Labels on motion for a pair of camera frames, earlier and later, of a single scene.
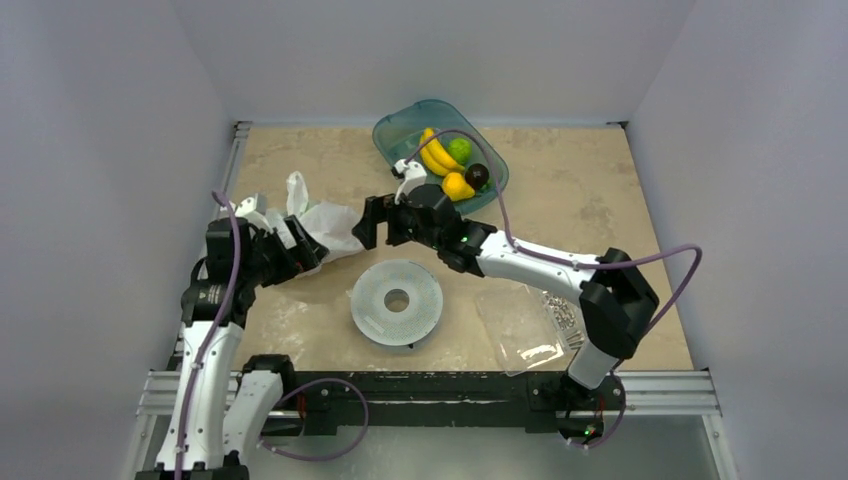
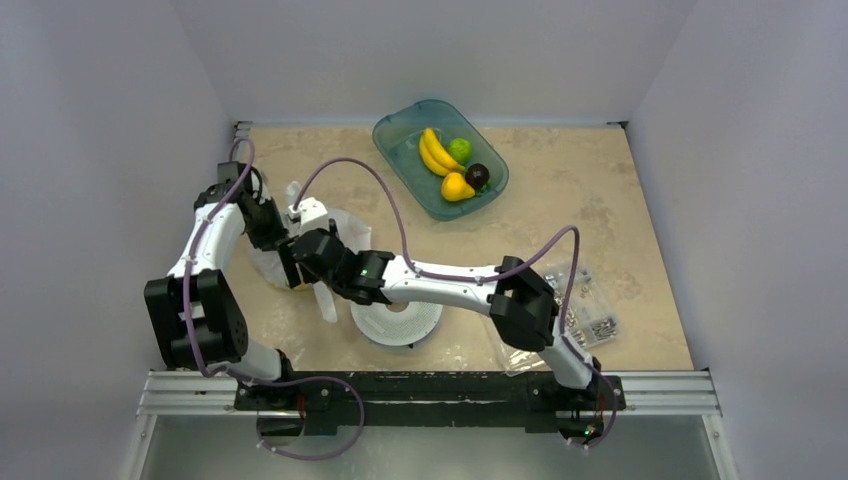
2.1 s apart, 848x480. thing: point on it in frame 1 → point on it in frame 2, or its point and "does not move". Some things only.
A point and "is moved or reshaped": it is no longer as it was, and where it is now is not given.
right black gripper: (387, 223) → (303, 249)
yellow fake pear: (456, 188) does not move
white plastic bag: (337, 226) is moved or reshaped
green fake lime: (460, 149) does not move
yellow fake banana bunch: (436, 157) does not move
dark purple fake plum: (476, 175) does not move
